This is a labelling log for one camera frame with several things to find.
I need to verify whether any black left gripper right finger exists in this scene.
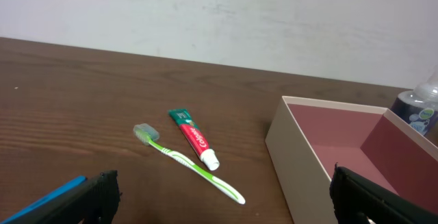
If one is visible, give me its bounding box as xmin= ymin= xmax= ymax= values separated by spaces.
xmin=329 ymin=165 xmax=437 ymax=224

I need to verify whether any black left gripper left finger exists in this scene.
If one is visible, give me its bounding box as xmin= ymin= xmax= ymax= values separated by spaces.
xmin=4 ymin=170 xmax=121 ymax=224

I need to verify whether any dark blue clear bottle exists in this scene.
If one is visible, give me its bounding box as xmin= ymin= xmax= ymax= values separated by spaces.
xmin=390 ymin=69 xmax=437 ymax=136

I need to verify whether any red green toothpaste tube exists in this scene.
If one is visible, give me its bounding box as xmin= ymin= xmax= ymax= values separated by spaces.
xmin=168 ymin=109 xmax=220 ymax=171

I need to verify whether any blue disposable razor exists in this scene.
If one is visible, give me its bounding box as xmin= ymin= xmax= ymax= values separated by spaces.
xmin=1 ymin=175 xmax=87 ymax=224

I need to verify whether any white box, pink inside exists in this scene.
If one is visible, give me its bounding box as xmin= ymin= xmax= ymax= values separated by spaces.
xmin=266 ymin=96 xmax=437 ymax=223

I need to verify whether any green white toothbrush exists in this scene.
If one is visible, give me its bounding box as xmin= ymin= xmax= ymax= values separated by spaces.
xmin=133 ymin=123 xmax=246 ymax=205

